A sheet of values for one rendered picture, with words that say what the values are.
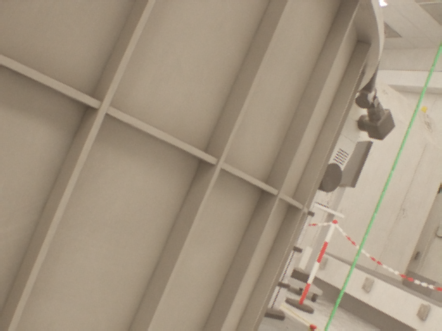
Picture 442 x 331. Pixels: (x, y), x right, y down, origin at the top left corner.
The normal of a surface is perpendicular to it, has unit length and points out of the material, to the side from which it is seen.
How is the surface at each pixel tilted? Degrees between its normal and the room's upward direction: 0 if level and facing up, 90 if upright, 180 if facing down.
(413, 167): 90
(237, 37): 90
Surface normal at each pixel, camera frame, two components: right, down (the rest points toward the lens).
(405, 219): 0.49, 0.18
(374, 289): -0.78, -0.35
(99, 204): 0.66, 0.26
